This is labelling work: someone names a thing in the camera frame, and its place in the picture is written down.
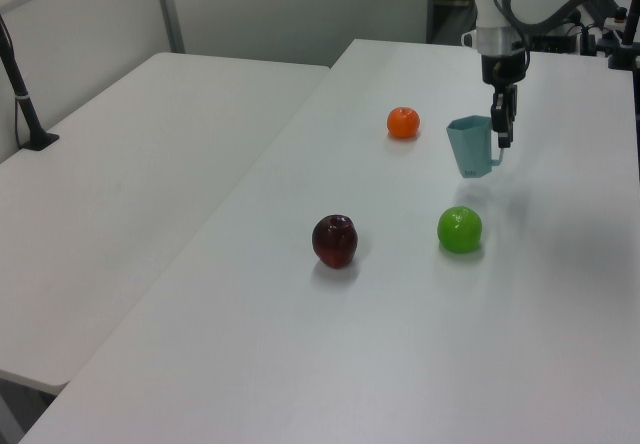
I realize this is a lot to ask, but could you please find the dark red apple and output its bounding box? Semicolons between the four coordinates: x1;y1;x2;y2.
311;213;359;269

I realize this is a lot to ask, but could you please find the green apple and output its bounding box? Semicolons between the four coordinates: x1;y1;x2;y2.
437;205;484;255

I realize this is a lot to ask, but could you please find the light blue faceted mug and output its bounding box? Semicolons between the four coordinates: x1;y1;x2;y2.
445;115;503;180

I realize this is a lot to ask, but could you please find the orange fruit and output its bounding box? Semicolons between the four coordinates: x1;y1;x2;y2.
386;106;422;140

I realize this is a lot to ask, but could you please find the white folding table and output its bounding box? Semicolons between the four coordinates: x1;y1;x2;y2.
0;52;331;396

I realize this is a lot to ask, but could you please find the black camera pole with base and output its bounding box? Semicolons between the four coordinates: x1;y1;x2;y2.
0;12;61;152

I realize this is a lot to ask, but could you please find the black stand with clamp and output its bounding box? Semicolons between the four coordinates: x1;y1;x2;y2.
606;0;640;71

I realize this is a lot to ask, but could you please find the dark electronics box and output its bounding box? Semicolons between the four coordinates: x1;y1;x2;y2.
528;32;582;56

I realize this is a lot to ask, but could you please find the grey partition corner post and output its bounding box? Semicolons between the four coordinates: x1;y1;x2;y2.
151;0;187;56

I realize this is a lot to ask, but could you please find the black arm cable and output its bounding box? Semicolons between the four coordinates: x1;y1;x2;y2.
491;0;532;65

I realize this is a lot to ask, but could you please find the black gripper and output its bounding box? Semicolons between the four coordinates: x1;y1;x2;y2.
480;51;529;150

